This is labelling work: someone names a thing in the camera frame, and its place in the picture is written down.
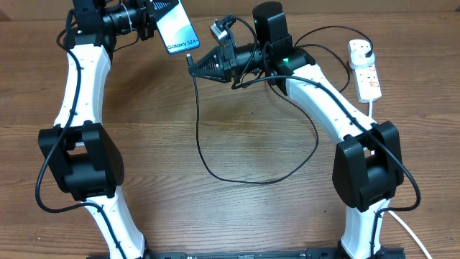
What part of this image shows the black USB charging cable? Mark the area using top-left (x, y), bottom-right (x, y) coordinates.
top-left (185, 25), bottom-right (374, 186)

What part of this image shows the blue Galaxy smartphone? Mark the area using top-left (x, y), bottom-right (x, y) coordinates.
top-left (156, 1), bottom-right (200, 55)

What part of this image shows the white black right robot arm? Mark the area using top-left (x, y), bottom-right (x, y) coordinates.
top-left (189, 1), bottom-right (405, 258)

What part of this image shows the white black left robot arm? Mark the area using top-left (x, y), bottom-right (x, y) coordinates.
top-left (38, 1), bottom-right (199, 258)

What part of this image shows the white charger plug adapter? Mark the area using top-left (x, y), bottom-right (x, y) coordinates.
top-left (347, 39), bottom-right (375, 70)

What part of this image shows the white power strip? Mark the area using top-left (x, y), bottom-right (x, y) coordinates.
top-left (353, 65), bottom-right (382, 103)

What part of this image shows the white power strip cord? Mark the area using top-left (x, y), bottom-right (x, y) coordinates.
top-left (367, 100), bottom-right (434, 259)

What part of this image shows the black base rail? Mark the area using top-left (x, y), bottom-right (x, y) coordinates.
top-left (86, 247), bottom-right (406, 259)

